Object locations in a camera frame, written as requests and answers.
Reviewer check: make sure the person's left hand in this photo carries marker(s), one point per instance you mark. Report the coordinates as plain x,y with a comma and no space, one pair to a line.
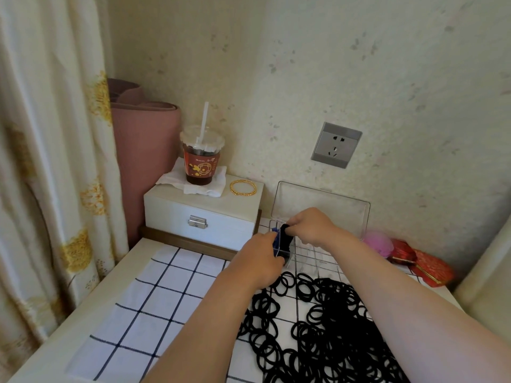
251,263

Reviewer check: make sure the person's right hand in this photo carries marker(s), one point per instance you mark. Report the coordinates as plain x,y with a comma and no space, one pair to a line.
315,227

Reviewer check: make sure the person's left fingers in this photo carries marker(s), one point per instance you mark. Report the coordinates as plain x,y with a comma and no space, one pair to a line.
275,255

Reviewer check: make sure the person's right fingers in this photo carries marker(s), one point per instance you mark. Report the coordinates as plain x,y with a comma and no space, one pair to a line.
295,226

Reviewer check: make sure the person's left forearm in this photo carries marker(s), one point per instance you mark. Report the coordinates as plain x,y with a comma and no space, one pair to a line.
199,335

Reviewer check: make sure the person's right forearm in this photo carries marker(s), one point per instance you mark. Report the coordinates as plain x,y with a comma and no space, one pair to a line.
407,307

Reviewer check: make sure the clear plastic organizer box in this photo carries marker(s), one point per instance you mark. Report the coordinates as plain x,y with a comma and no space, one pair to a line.
319,207

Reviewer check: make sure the gold bangle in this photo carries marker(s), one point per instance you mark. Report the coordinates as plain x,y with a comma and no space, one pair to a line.
243,188

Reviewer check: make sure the white jewelry box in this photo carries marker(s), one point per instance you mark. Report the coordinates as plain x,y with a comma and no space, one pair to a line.
223,207

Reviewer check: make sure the silver box latch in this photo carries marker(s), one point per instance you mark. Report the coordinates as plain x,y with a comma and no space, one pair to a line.
198,223

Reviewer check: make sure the pink fluffy puff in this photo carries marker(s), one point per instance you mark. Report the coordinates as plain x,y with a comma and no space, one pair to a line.
379,242

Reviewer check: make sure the pile of black hair bands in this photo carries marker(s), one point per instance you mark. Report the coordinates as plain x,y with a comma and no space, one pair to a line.
331,335

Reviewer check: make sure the small red embroidered pouch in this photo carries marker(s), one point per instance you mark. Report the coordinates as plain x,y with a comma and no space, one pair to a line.
403,252

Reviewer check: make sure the plastic cup with dark drink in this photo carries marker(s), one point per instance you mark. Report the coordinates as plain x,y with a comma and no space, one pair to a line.
201,159

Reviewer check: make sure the white paper napkin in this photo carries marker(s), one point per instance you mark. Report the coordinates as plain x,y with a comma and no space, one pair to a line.
175,177

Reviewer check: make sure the white black checkered cloth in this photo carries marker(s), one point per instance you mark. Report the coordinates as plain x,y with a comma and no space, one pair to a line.
159,307

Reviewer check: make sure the white drinking straw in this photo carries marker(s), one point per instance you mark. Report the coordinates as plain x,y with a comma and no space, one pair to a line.
203,119

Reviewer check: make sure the pink rolled mat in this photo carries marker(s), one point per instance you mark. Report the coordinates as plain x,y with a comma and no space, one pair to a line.
145,155

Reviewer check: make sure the cream floral curtain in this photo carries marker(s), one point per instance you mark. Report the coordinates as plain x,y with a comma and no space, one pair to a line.
52,175

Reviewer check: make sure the grey wall socket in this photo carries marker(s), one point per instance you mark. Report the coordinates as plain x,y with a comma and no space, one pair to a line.
336,145

